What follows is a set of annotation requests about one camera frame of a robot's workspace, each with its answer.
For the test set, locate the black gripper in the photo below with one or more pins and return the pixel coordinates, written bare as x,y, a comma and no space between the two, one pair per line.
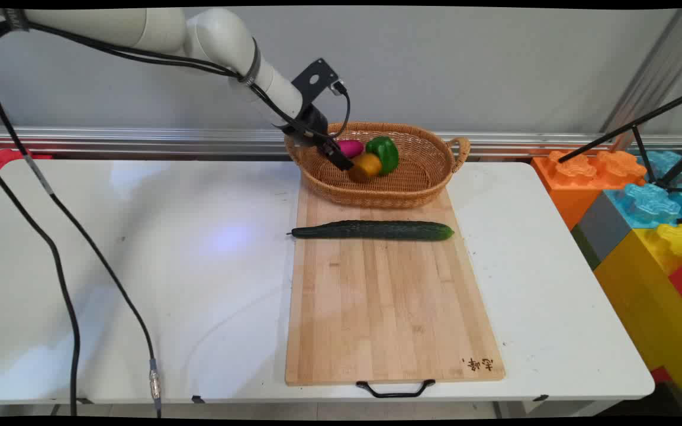
311,123

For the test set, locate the long green cucumber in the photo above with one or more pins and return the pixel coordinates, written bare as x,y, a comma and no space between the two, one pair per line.
376,230

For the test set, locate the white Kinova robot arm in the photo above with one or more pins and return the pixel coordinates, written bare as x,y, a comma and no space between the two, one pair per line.
216,35

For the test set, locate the magenta toy eggplant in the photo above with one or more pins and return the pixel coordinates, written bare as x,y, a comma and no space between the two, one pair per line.
351,148

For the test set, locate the yellow orange toy vegetable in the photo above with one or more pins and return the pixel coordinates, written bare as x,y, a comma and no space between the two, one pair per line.
369,165

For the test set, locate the green toy bell pepper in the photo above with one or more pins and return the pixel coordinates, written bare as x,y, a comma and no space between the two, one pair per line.
385,152

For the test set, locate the woven wicker basket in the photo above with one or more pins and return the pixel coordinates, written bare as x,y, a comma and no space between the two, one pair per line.
418,177

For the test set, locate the bamboo cutting board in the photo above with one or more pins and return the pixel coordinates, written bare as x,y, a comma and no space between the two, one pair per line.
388,307

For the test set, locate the orange giant building block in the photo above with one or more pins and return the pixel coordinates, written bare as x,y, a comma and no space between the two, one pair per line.
572,189

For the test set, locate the grey giant building block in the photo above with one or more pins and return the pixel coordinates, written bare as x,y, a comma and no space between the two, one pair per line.
604,228

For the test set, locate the black tripod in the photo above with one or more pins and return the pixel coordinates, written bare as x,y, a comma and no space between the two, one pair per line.
637,125

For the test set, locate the blue giant building block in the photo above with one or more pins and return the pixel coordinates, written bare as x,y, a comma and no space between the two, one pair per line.
649,204

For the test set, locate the red plastic object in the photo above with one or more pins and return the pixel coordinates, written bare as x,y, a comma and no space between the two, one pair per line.
3,160

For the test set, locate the yellow giant building block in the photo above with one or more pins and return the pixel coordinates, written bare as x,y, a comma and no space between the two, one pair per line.
649,307

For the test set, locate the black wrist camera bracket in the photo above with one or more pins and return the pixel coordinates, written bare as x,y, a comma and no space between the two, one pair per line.
316,77

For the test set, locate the aluminium rail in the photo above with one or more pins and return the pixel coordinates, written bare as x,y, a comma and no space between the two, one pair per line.
140,142

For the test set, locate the diagonal aluminium post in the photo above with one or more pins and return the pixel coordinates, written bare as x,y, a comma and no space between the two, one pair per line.
655,65

